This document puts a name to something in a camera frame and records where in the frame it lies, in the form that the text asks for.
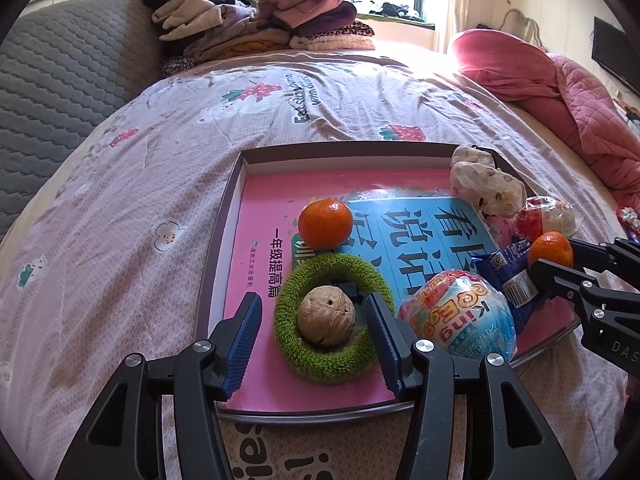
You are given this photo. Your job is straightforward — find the orange tangerine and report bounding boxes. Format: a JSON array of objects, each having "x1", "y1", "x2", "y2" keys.
[
  {"x1": 527, "y1": 231, "x2": 574, "y2": 268},
  {"x1": 298, "y1": 198, "x2": 352, "y2": 252}
]

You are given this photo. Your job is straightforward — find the small blue surprise egg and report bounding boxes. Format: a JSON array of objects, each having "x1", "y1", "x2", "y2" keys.
[{"x1": 514, "y1": 195, "x2": 580, "y2": 242}]

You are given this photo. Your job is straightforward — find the large surprise egg toy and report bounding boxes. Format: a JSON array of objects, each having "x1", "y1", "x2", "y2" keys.
[{"x1": 399, "y1": 270, "x2": 516, "y2": 360}]

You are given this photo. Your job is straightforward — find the cream floral scrunchie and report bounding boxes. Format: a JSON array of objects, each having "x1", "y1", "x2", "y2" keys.
[{"x1": 449, "y1": 144, "x2": 527, "y2": 217}]

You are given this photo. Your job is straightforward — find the brown walnut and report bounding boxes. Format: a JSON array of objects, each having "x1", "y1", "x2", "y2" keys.
[{"x1": 297, "y1": 285, "x2": 356, "y2": 347}]

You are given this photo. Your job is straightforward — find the small colourful toy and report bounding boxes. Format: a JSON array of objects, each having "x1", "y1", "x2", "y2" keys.
[{"x1": 616, "y1": 207, "x2": 640, "y2": 243}]

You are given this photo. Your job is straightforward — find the blue snack packet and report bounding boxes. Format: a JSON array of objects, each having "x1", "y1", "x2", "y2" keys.
[{"x1": 472, "y1": 240, "x2": 549, "y2": 335}]

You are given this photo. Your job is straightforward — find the pink strawberry print bedsheet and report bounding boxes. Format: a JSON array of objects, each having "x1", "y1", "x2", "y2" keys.
[{"x1": 1, "y1": 51, "x2": 622, "y2": 479}]

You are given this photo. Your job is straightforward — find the black television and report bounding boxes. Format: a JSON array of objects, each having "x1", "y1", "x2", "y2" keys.
[{"x1": 591, "y1": 16, "x2": 640, "y2": 96}]

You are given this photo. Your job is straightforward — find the pink children's book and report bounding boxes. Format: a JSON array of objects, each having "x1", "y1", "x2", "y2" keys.
[{"x1": 219, "y1": 167, "x2": 580, "y2": 415}]

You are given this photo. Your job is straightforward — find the red quilted blanket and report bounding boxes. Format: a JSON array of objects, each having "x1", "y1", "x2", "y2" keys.
[{"x1": 449, "y1": 28, "x2": 639, "y2": 209}]

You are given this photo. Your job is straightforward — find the cream curtain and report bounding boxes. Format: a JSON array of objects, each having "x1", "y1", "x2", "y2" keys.
[{"x1": 432, "y1": 0, "x2": 474, "y2": 53}]

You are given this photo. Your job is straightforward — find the shallow grey cardboard box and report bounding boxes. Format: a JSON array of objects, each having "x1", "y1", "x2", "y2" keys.
[{"x1": 194, "y1": 141, "x2": 589, "y2": 426}]

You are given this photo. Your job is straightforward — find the grey quilted headboard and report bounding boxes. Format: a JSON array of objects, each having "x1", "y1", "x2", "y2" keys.
[{"x1": 1, "y1": 0, "x2": 160, "y2": 232}]

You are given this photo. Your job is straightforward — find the pile of folded clothes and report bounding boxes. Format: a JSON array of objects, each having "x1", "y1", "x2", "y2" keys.
[{"x1": 143, "y1": 0, "x2": 374, "y2": 77}]

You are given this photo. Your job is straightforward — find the green fuzzy hair tie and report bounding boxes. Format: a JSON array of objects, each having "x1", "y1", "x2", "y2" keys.
[{"x1": 273, "y1": 251, "x2": 396, "y2": 385}]

